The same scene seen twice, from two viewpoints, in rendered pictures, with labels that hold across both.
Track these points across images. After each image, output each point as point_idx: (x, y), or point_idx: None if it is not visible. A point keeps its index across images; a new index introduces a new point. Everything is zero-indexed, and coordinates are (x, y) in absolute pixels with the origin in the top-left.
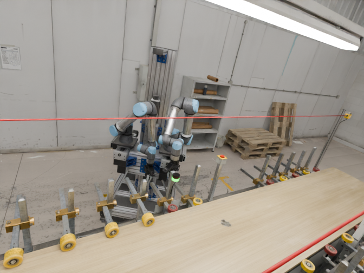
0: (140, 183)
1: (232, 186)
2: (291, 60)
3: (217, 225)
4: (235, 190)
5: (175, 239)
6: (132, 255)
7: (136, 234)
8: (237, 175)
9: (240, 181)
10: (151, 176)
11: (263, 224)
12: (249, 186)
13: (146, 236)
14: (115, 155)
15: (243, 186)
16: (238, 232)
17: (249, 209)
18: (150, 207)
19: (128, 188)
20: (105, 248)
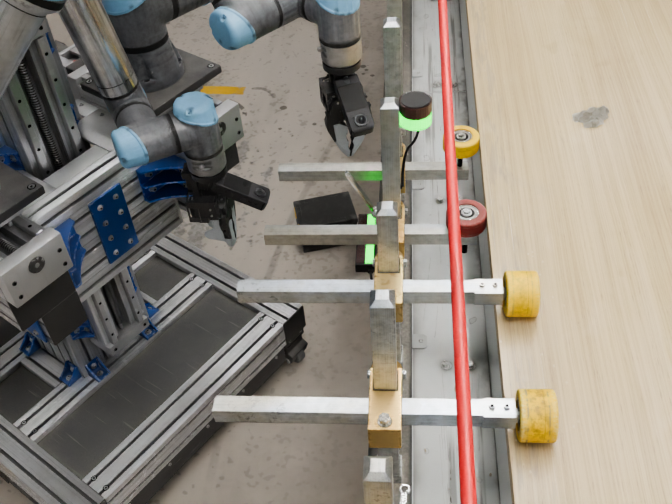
0: (106, 312)
1: (223, 80)
2: None
3: (591, 138)
4: (249, 85)
5: (616, 259)
6: (652, 393)
7: (559, 356)
8: (189, 39)
9: (218, 48)
10: (234, 218)
11: (624, 44)
12: (255, 40)
13: (579, 330)
14: (22, 284)
15: (247, 55)
16: (635, 107)
17: (552, 40)
18: (194, 345)
19: (32, 384)
20: (597, 465)
